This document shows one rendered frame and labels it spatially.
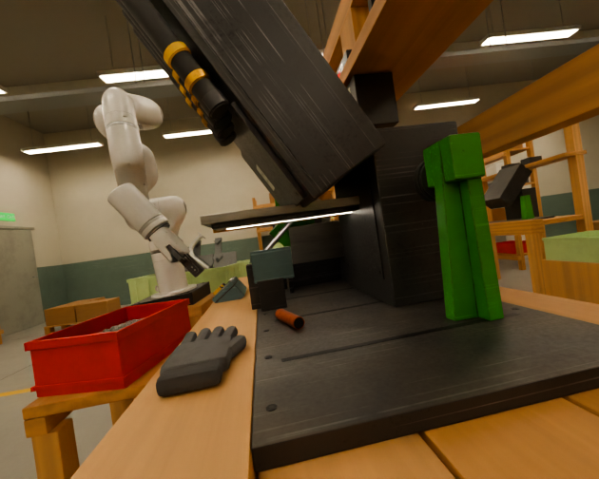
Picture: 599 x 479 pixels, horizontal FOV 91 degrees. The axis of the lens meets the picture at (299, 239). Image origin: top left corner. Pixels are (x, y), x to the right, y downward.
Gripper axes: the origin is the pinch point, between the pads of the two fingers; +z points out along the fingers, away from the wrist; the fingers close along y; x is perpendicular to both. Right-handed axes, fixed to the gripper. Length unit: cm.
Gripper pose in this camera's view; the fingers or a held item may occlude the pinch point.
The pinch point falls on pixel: (195, 269)
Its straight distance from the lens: 94.2
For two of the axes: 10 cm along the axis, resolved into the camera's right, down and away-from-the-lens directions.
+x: 7.2, -6.8, 1.0
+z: 6.8, 7.3, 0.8
